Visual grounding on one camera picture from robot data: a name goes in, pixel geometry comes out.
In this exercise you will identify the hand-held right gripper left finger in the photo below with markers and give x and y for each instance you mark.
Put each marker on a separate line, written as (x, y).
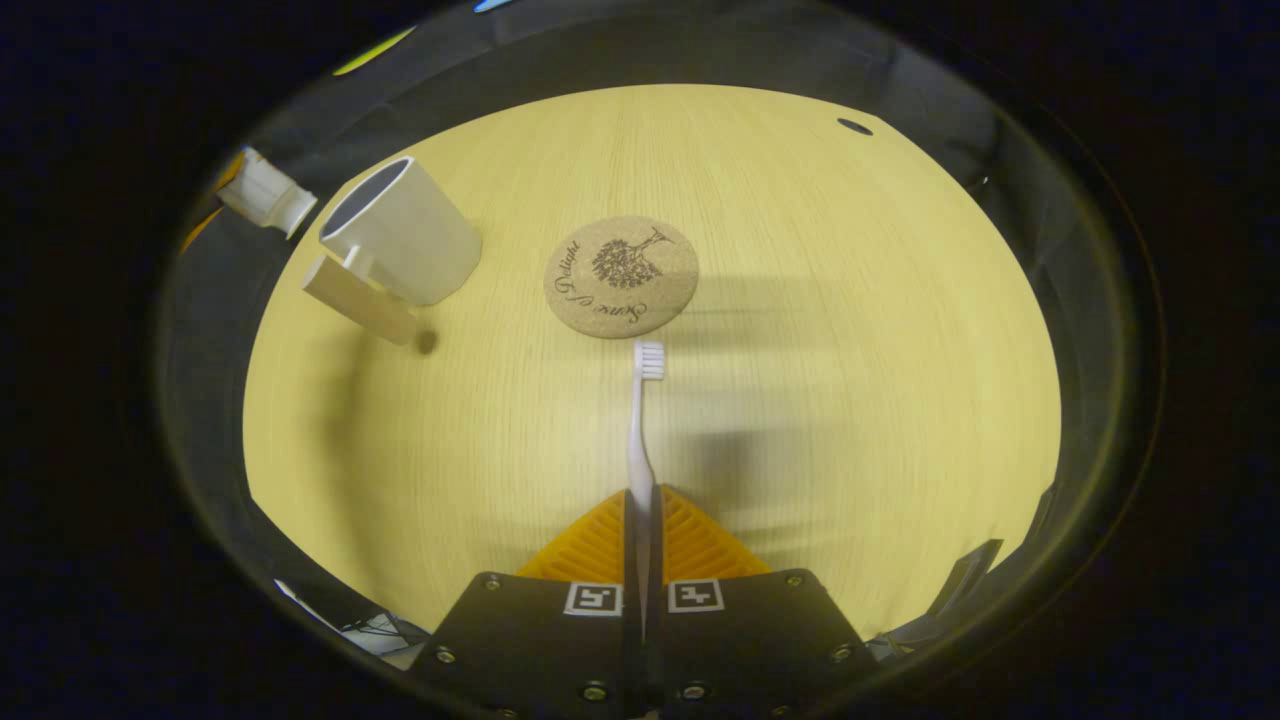
(530, 650)

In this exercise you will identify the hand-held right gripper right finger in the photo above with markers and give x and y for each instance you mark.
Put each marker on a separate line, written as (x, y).
(750, 650)

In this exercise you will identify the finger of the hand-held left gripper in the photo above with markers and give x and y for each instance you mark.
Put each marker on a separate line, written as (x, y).
(229, 172)
(200, 228)

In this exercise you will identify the white toothpaste tube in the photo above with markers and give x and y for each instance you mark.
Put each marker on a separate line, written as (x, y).
(262, 195)

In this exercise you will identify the white cup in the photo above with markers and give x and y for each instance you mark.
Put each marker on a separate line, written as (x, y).
(420, 240)

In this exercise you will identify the white toothbrush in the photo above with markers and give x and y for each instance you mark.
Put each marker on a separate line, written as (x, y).
(638, 430)

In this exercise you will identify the round cork coaster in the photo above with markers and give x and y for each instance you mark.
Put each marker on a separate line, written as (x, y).
(620, 277)

